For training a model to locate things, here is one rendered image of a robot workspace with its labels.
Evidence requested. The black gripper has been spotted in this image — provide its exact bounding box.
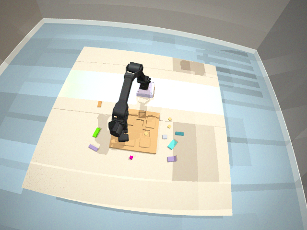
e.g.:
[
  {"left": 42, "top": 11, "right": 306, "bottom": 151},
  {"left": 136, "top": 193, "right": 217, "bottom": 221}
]
[{"left": 118, "top": 123, "right": 129, "bottom": 142}]

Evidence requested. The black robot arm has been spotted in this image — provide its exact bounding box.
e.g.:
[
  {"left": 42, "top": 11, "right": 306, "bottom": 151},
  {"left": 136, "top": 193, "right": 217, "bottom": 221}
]
[{"left": 108, "top": 62, "right": 151, "bottom": 137}]

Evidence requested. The green flat bar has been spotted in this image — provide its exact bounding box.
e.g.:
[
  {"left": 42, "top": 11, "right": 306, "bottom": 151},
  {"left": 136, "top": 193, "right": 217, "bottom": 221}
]
[{"left": 93, "top": 128, "right": 101, "bottom": 138}]

